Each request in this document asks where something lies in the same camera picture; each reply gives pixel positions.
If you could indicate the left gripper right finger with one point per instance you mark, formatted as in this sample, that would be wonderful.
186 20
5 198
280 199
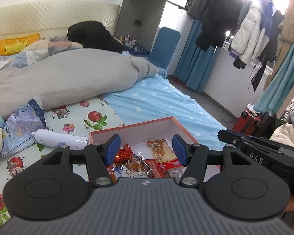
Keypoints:
193 157

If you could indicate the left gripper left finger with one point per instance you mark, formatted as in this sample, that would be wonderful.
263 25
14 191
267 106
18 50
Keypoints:
100 156

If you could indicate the blue white snack bag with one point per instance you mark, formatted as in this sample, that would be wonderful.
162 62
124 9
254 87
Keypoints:
115 171

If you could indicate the red orange corn snack packet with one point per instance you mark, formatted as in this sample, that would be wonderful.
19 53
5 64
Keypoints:
161 150

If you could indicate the red spicy strip packet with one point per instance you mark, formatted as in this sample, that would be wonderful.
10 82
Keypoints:
154 167

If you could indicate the small red packet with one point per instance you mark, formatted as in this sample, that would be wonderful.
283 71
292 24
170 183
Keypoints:
165 166

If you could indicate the floral fruit mat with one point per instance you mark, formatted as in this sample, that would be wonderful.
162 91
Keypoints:
78 119

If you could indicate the orange box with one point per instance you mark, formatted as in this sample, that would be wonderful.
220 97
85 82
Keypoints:
137 137

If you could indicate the white spray bottle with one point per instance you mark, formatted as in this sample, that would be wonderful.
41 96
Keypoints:
56 139

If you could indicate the red suitcase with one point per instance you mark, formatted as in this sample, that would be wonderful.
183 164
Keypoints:
255 124

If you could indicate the blue floral snack bag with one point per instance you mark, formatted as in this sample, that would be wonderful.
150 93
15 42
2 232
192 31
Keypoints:
21 124

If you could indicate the grey duvet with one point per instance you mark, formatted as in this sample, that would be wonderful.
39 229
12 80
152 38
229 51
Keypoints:
69 77

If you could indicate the blue curtain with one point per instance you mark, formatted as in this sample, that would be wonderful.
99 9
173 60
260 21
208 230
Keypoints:
195 64

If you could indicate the blue chair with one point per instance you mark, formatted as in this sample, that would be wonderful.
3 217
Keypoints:
163 49

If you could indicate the patchwork quilt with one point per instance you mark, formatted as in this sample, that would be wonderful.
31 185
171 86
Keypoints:
36 52

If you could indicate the black clothing pile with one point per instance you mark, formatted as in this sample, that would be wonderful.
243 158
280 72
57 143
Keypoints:
93 34

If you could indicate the white puffer jacket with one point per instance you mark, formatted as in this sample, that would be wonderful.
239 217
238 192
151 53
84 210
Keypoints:
246 38

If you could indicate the yellow pillow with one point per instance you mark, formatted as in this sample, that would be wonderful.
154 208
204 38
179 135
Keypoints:
14 46

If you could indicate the cream padded headboard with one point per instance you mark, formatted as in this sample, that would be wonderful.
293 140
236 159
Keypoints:
53 18

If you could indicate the grey bedside shelf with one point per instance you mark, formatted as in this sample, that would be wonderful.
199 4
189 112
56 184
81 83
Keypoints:
142 20

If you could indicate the hanging dark clothes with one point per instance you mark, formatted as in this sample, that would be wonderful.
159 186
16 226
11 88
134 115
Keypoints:
217 17

